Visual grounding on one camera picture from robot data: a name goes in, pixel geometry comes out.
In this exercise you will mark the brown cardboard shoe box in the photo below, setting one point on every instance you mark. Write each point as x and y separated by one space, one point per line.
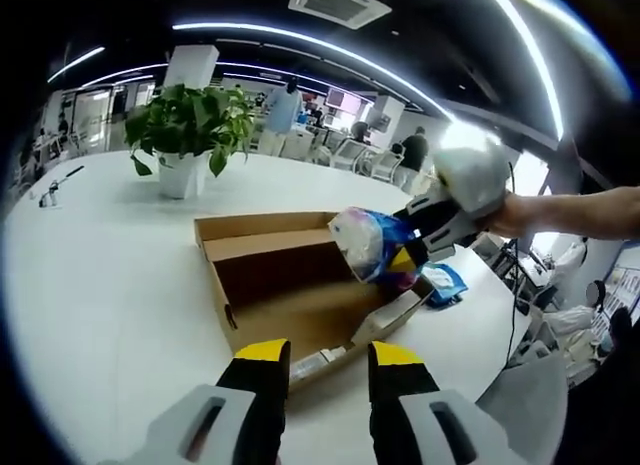
280 305

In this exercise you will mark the blue soft tissue bag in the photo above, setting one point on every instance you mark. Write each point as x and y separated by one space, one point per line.
360 245

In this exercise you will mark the ceiling air vent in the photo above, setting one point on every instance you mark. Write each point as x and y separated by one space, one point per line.
340 5

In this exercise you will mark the white mesh office chair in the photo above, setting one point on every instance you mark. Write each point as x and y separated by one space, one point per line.
350 155
387 165

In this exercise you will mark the long curved ceiling light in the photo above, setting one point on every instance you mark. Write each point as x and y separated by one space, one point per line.
310 41

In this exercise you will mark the blue wet wipes pack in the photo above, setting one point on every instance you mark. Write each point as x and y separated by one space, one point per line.
445 282

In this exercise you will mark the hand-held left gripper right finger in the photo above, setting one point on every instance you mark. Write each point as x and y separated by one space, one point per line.
400 415

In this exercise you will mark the potted green plant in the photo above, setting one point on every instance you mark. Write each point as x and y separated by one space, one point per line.
190 120

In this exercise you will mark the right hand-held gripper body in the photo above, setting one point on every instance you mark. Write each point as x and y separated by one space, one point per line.
475 175

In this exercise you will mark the black tripod stand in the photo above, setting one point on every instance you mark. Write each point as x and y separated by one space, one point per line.
520 270

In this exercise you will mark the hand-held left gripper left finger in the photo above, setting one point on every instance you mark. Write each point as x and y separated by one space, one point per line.
250 410

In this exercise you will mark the white square column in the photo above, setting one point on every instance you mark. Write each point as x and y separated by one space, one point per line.
192 67

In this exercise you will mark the person's right hand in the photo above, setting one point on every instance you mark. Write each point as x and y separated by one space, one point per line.
515 215

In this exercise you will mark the wall monitor screen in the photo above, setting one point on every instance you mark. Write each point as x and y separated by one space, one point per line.
378 120
341 99

